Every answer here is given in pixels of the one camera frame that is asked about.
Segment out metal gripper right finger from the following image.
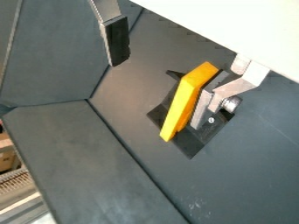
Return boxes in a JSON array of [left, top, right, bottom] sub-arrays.
[[190, 54, 269, 130]]

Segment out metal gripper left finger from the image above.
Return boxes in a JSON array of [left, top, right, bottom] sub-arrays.
[[87, 0, 130, 67]]

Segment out long yellow double-square block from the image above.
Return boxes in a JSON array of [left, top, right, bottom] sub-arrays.
[[160, 62, 218, 142]]

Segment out black curved stand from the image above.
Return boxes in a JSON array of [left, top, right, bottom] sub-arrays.
[[146, 70, 241, 159]]

